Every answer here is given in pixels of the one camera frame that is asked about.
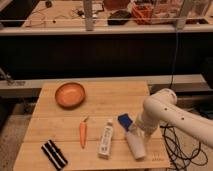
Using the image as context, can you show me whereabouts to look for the orange crate on bench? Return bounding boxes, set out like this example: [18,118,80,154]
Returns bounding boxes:
[131,5,152,25]

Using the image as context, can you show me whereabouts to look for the orange ceramic bowl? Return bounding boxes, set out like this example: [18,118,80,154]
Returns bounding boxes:
[55,82,86,109]

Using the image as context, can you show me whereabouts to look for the grey metal post right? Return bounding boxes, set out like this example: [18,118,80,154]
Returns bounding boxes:
[175,0,193,30]

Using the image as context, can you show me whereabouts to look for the grey metal post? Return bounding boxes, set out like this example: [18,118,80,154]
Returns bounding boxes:
[83,0,93,31]
[175,0,193,30]

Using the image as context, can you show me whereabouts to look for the blue sponge block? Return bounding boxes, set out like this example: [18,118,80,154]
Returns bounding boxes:
[118,114,133,132]

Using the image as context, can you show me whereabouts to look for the black floor cables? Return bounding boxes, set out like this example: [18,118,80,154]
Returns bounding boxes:
[159,123,210,171]

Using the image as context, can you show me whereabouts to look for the black white striped cloth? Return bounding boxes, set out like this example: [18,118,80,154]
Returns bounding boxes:
[41,140,68,171]

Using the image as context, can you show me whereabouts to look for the black object on bench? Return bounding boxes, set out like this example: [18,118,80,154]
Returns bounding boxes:
[107,10,131,25]

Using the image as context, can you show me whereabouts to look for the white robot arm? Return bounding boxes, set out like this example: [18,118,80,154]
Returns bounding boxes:
[135,88,213,149]

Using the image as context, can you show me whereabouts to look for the orange toy carrot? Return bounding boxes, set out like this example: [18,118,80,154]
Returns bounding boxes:
[79,116,89,149]

